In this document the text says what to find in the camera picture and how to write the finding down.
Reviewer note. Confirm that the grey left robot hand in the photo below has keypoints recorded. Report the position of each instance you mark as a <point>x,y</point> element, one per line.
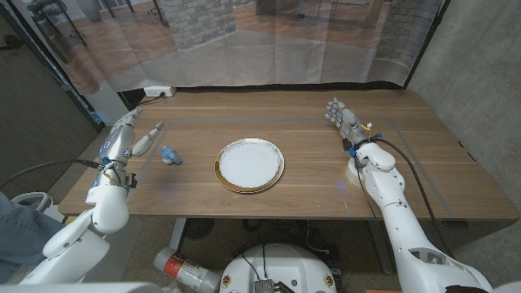
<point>120,140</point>

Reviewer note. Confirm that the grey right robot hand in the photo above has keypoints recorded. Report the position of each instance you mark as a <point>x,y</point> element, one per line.
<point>348,121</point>

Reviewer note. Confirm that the small blue toy camera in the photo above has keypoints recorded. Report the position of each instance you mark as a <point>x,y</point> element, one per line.
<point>170,155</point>

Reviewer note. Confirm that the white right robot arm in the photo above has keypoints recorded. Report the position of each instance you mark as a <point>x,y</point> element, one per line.
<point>395,215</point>

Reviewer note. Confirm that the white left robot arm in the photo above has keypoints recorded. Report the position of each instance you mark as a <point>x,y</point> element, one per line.
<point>106,211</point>

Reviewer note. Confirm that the white paper plate gold rim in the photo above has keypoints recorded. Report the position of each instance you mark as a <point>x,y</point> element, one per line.
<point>249,164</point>

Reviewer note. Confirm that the white tape roll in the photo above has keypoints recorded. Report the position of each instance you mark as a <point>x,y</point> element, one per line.
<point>350,174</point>

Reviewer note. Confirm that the white power strip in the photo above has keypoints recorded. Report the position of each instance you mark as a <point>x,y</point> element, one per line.
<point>158,90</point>

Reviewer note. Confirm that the wooden table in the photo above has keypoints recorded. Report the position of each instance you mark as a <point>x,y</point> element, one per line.
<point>285,119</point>

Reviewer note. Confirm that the white table leg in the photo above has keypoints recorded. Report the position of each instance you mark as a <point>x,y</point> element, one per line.
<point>178,234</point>

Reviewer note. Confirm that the printed room backdrop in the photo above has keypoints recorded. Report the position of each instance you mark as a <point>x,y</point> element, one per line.
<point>264,49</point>

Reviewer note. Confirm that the black round fan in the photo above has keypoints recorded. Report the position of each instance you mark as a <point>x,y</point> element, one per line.
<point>198,228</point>

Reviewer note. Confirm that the grey table leg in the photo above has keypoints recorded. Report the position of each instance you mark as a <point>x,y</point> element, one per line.
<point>380,244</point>

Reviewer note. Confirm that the person in blue jeans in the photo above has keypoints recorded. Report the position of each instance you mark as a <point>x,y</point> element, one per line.
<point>24,236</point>

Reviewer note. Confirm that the white cylinder with red label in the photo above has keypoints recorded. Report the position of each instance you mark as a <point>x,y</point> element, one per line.
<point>187,270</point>

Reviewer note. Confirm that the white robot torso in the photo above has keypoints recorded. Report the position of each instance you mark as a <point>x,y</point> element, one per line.
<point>281,264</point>

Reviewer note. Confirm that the grey perforated wall panel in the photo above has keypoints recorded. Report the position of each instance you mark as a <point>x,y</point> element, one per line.
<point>36,122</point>

